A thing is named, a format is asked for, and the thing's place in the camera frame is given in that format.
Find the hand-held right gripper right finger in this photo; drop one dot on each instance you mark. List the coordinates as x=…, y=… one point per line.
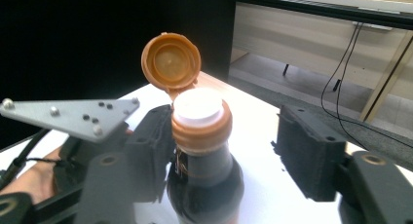
x=311, y=152

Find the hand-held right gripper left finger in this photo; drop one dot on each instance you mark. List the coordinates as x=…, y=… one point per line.
x=146, y=159

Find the dark sauce bottle orange cap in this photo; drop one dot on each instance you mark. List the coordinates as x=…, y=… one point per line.
x=201, y=133

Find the white table board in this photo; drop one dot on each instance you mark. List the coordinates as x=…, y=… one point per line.
x=259, y=126

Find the dark curtain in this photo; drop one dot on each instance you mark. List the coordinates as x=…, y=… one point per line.
x=81, y=39

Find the black horizontal bar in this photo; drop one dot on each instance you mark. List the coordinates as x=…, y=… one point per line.
x=324, y=10

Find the beige vertical post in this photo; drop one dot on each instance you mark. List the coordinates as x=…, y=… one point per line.
x=386, y=78

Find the white wall socket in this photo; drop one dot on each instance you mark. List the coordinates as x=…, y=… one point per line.
x=373, y=26

